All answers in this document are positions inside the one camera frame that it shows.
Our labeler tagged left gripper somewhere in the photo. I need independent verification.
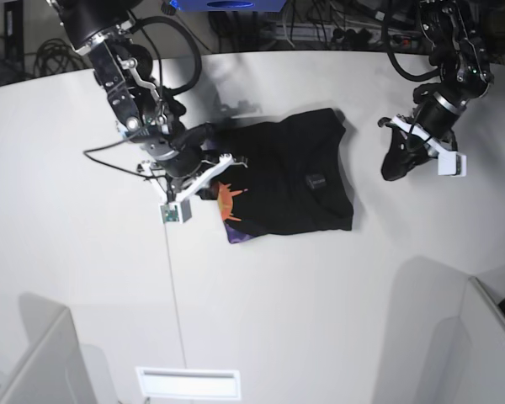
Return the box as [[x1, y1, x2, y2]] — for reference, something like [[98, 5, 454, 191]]
[[378, 90, 461, 181]]

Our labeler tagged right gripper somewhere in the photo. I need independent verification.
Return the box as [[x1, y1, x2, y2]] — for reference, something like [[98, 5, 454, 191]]
[[136, 146, 248, 205]]

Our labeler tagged black T-shirt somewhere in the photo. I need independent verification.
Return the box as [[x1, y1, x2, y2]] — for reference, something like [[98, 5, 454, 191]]
[[198, 108, 354, 244]]

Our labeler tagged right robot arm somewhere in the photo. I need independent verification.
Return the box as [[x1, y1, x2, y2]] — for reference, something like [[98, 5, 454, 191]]
[[49, 1, 247, 203]]

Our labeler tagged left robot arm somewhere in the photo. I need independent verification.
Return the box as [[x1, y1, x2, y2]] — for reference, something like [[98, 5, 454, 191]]
[[378, 1, 494, 182]]

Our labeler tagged white power strip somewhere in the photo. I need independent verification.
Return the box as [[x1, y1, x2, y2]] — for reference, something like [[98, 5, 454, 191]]
[[273, 23, 424, 46]]

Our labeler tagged blue box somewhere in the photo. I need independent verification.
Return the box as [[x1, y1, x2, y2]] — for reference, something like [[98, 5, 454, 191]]
[[169, 0, 286, 12]]

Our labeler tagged white partition panel right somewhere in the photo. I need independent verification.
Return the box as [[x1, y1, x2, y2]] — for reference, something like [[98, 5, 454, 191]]
[[424, 278, 505, 403]]

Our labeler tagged white partition panel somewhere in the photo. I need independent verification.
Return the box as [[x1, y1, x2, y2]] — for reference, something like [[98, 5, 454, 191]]
[[0, 306, 118, 403], [424, 278, 505, 403]]

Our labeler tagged white table slot plate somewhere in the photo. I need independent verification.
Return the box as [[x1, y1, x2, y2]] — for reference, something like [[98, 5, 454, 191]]
[[136, 367, 242, 401]]

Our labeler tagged white partition panel left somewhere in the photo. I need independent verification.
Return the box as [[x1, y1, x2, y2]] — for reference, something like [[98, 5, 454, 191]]
[[0, 306, 118, 403]]

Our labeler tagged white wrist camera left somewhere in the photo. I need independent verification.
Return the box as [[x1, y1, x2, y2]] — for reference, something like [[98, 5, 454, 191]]
[[437, 151, 467, 177]]

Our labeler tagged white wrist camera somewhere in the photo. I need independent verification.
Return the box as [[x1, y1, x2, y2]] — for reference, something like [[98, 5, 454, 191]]
[[437, 151, 467, 177], [159, 200, 192, 224]]

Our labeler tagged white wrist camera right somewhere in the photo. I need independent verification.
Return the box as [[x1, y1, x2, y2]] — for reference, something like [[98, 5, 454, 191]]
[[159, 200, 192, 224]]

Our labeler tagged coiled black cable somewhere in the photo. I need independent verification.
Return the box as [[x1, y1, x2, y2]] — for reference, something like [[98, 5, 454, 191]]
[[24, 37, 89, 79]]

